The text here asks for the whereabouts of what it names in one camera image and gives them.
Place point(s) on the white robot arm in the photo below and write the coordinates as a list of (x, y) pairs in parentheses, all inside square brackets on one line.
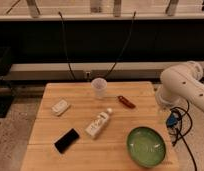
[(181, 81)]

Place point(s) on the dark cabinet at left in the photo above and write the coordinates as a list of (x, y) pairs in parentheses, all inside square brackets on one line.
[(6, 100)]

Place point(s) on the wall power outlet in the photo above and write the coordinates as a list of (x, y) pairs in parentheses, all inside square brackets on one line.
[(87, 75)]

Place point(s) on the green ceramic bowl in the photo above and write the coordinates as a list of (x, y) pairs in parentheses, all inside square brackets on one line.
[(146, 147)]

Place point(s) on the blue connector box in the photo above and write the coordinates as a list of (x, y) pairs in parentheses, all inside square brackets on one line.
[(172, 120)]

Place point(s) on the clear plastic cup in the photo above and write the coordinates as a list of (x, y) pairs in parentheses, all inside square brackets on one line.
[(99, 86)]

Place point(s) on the white lotion bottle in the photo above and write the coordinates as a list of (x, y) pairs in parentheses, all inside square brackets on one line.
[(96, 126)]

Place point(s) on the black rectangular block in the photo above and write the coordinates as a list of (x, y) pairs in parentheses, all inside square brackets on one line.
[(65, 141)]

